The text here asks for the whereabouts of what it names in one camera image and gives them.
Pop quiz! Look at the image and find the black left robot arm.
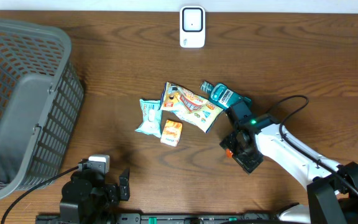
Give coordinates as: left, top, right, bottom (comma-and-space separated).
57, 169, 130, 224

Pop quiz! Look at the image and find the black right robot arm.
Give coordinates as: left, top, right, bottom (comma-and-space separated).
220, 101, 358, 223

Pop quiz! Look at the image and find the cream chips snack bag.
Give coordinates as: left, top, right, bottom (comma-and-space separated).
160, 82, 223, 133

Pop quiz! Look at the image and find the grey plastic mesh basket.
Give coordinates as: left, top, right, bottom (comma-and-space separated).
0, 18, 85, 199

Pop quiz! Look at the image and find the orange small snack box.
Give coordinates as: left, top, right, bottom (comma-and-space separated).
160, 120, 183, 147

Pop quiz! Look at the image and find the light blue wipes pack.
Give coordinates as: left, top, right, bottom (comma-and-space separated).
135, 99, 162, 138

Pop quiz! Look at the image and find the white barcode scanner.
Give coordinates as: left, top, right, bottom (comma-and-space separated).
180, 6, 206, 49

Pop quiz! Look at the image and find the red Top snack wrapper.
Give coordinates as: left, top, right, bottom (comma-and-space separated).
226, 149, 233, 158

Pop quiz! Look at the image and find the blue mouthwash bottle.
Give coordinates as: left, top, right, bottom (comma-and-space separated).
200, 81, 252, 110

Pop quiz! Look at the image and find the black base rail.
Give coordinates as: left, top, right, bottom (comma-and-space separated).
35, 212, 279, 224

